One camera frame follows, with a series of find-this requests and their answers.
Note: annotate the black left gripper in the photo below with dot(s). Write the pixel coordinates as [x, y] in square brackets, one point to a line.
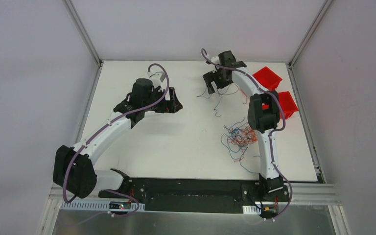
[167, 102]

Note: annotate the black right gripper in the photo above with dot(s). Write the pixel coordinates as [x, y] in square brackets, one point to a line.
[216, 77]

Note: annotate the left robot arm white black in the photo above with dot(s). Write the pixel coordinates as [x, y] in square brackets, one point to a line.
[74, 166]

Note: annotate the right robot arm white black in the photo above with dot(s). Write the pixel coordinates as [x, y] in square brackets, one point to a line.
[264, 112]

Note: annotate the far red plastic bin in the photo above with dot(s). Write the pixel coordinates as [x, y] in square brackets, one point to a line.
[267, 78]

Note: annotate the red plastic bin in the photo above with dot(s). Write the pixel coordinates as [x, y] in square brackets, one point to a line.
[267, 78]
[286, 102]

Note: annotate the near red plastic bin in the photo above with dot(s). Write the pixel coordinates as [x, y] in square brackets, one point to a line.
[286, 102]

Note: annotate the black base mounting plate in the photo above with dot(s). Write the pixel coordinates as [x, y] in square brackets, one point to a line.
[200, 195]

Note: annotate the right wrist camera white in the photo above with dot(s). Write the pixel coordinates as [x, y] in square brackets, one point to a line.
[213, 60]

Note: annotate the right white slotted cable duct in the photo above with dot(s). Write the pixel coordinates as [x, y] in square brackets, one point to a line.
[253, 210]

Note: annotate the white slotted cable duct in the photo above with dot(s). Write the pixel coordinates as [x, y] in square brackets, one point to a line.
[253, 210]
[103, 205]

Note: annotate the left white slotted cable duct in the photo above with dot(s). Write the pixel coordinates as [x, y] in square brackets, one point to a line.
[103, 205]

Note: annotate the aluminium frame rail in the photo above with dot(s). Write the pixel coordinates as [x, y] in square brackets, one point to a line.
[302, 194]

